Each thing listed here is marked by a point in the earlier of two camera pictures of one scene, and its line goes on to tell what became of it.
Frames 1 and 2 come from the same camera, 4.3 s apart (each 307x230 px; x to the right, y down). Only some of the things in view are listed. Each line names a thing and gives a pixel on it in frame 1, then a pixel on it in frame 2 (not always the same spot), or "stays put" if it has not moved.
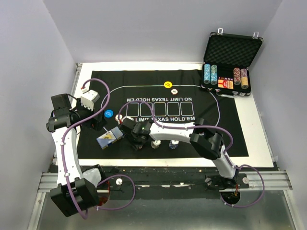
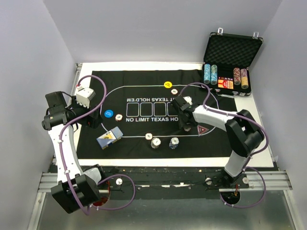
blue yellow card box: [109, 137] stays put
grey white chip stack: [155, 144] stays put
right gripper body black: [132, 141] → [183, 123]
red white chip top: [174, 91] stays put
